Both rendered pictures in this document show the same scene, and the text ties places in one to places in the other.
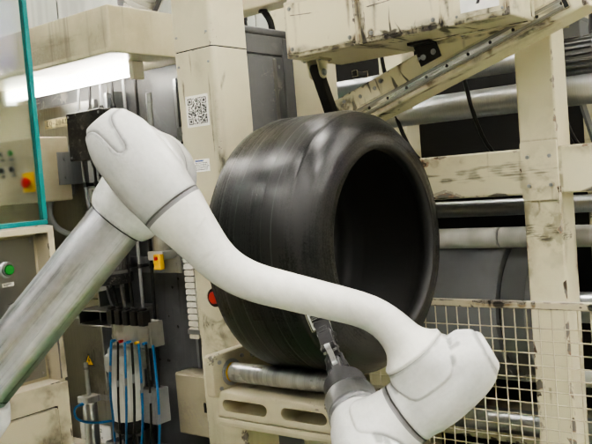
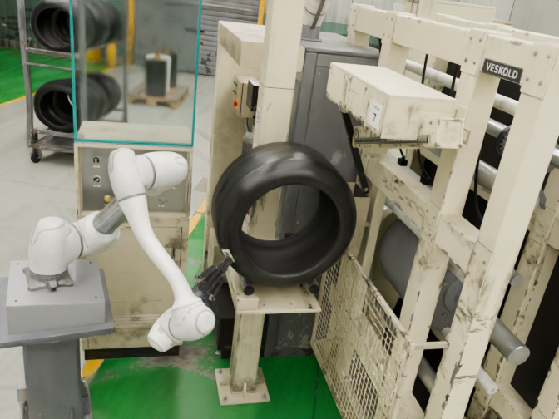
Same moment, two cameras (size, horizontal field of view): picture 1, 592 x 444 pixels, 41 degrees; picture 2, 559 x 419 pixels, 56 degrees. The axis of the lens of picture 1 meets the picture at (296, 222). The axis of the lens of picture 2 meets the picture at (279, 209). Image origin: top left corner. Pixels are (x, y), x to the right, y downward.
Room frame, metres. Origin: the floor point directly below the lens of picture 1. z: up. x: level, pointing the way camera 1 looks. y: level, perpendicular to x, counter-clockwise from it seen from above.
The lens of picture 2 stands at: (0.17, -1.24, 2.07)
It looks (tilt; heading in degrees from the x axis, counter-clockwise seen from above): 23 degrees down; 36
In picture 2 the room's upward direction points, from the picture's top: 7 degrees clockwise
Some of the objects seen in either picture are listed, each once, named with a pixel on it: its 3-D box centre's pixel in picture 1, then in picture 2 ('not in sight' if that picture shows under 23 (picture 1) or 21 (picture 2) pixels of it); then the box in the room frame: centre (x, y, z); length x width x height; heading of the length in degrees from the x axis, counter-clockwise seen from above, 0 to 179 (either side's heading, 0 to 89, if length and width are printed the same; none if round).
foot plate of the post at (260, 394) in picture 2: not in sight; (241, 382); (1.97, 0.17, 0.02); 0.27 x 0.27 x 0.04; 52
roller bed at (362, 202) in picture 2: not in sight; (343, 217); (2.26, -0.10, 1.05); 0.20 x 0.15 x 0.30; 52
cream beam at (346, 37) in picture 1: (410, 13); (382, 98); (1.98, -0.32, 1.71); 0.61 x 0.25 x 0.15; 52
